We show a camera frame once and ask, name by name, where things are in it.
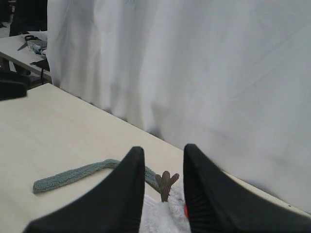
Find green knitted scarf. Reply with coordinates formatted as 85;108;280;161
33;156;161;201

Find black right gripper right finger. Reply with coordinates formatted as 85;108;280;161
183;144;311;233

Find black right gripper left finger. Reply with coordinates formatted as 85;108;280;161
24;147;145;233

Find black handled scissors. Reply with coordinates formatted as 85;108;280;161
18;35;37;51

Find white backdrop curtain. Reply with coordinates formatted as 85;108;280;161
47;0;311;212

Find background side table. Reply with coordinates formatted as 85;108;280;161
0;35;42;75

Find black office chair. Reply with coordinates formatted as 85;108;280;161
0;70;30;101

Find white plush snowman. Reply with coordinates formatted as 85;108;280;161
139;171;191;233

